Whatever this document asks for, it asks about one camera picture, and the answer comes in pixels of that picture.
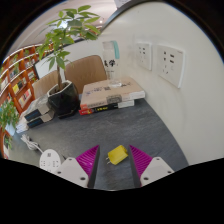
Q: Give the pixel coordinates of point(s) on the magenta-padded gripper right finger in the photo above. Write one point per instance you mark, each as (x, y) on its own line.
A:
(156, 170)

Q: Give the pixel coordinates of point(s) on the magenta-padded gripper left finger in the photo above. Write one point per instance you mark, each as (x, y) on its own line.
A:
(71, 170)

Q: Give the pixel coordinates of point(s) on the yellow charger block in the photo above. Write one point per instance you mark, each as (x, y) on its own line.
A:
(117, 155)

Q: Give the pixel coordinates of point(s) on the round white power strip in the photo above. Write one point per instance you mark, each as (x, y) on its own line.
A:
(50, 160)

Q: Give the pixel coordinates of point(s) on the dark blue thick book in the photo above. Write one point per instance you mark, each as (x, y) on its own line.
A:
(41, 120)

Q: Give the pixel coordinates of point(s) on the thin white book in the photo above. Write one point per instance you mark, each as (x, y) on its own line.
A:
(22, 130)

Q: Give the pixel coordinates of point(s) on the red and black spined book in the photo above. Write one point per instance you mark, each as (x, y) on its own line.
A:
(100, 109)

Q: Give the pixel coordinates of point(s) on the small tree in black pot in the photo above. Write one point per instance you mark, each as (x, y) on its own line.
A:
(63, 100)

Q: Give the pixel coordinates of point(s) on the leafy plant in white pot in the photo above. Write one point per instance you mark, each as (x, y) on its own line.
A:
(8, 115)

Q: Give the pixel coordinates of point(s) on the large tan cover book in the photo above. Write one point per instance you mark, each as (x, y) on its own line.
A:
(110, 91)

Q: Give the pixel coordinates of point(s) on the orange wooden bookshelf unit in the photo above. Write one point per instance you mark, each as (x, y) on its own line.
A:
(20, 83)

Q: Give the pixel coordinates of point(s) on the white dark-edged partition panel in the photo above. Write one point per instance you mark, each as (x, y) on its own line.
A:
(43, 68)

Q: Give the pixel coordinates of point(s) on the clear bottle with teal lid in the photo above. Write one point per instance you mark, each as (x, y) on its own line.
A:
(111, 63)

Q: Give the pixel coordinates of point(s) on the white wall socket plate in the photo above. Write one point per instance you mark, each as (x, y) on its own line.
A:
(170, 65)
(144, 56)

